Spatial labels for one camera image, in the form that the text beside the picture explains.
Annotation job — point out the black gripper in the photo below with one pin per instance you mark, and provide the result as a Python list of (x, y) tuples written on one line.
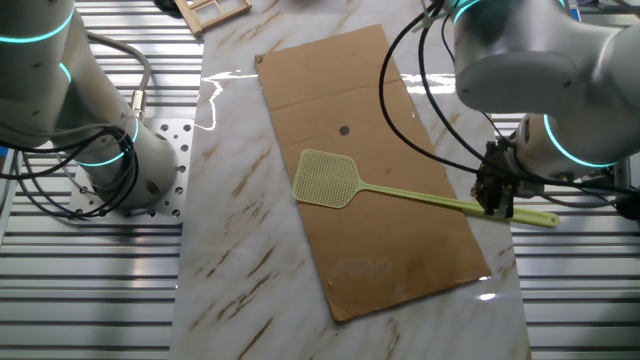
[(495, 172)]

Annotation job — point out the light green plastic flyswatter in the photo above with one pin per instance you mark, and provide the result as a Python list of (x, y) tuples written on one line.
[(325, 177)]

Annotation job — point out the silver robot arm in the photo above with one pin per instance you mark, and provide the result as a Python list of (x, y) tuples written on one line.
[(50, 75)]

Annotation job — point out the brown cardboard sheet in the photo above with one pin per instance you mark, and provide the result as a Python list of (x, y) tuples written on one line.
[(390, 250)]

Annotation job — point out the white marble board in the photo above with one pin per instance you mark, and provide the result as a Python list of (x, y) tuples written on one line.
[(240, 225)]

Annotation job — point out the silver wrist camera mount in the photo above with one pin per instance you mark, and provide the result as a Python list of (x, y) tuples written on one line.
[(620, 175)]

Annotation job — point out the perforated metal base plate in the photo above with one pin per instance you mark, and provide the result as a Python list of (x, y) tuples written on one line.
[(175, 135)]

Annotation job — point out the small wooden window frame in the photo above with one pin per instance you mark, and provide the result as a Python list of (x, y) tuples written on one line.
[(225, 17)]

